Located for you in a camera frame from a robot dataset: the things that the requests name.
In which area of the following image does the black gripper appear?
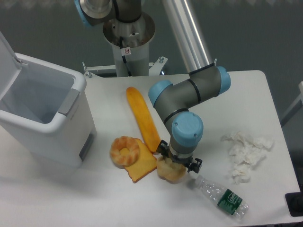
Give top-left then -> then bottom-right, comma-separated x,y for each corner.
157,140 -> 203,173

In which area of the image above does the pale round knotted bread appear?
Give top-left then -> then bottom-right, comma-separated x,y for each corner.
156,156 -> 186,183

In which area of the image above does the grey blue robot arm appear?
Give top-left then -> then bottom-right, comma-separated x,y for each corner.
75,0 -> 231,173

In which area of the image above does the orange toast slice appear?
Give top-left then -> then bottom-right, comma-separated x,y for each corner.
125,138 -> 157,183

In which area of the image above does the clear plastic water bottle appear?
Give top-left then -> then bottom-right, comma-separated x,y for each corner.
188,175 -> 249,219

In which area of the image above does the crumpled white tissue paper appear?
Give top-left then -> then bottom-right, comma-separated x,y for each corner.
221,131 -> 275,184

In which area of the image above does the long orange baguette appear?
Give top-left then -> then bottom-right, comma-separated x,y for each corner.
126,87 -> 160,153

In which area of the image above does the black device at edge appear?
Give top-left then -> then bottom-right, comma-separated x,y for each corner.
285,192 -> 303,217

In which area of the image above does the white furniture piece right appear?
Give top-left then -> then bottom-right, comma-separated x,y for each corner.
280,81 -> 303,127

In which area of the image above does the white trash bin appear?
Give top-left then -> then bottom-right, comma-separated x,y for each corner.
0,36 -> 97,168

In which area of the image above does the ring shaped donut bread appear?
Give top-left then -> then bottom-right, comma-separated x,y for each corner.
109,136 -> 140,166

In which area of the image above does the black cable on pedestal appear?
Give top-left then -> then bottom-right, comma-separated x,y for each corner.
119,36 -> 132,77

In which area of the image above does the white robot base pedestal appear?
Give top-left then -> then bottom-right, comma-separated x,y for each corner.
82,12 -> 168,78

